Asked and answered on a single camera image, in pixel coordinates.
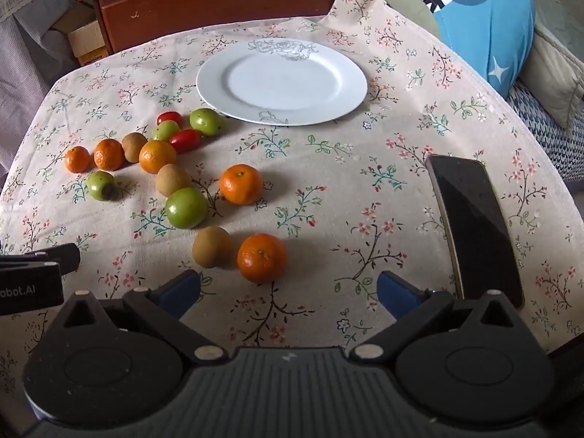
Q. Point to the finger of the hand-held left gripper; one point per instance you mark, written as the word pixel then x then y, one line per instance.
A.
pixel 64 258

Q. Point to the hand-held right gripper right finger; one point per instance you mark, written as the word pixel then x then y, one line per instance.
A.
pixel 394 294

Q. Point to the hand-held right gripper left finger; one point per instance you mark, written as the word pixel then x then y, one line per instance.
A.
pixel 180 294

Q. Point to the brown kiwi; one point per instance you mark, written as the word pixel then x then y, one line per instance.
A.
pixel 134 147
pixel 212 246
pixel 172 179

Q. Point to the green jujube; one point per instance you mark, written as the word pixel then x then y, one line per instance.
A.
pixel 164 131
pixel 206 121
pixel 101 185
pixel 185 207

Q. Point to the orange tangerine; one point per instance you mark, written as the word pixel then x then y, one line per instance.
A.
pixel 157 156
pixel 109 154
pixel 77 159
pixel 262 258
pixel 241 184

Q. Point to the red cherry tomato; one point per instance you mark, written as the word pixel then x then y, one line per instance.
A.
pixel 185 140
pixel 169 117

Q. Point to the white plate with rose drawing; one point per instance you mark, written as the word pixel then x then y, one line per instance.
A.
pixel 283 82

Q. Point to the black smartphone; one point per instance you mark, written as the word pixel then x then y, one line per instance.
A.
pixel 474 223

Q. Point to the floral tablecloth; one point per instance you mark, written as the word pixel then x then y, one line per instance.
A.
pixel 346 182

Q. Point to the grey checked cloth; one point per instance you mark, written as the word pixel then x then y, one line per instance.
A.
pixel 27 54

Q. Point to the brown cardboard box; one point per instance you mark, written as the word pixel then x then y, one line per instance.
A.
pixel 86 41

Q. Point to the blue houndstooth blanket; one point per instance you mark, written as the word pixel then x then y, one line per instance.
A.
pixel 547 137

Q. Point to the cream pillow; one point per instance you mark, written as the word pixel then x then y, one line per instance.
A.
pixel 552 73

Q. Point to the blue printed cushion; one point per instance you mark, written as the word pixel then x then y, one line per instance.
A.
pixel 479 27

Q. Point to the brown wooden cabinet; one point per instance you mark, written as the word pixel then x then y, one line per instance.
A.
pixel 205 9

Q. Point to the olive green seat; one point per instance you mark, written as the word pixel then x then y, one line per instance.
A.
pixel 401 4

